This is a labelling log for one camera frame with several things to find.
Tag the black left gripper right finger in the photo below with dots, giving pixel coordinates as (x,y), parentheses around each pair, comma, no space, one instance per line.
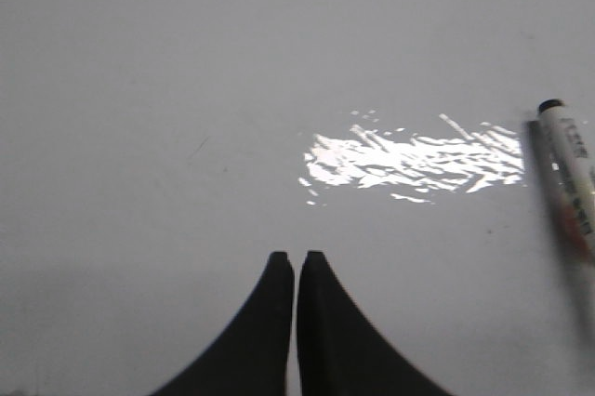
(339,351)

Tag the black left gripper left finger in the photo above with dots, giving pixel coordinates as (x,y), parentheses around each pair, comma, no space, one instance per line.
(249,357)

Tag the white black whiteboard marker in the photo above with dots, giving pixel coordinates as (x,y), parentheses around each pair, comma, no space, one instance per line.
(564,166)

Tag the white whiteboard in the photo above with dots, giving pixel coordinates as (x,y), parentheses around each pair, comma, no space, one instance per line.
(154,152)

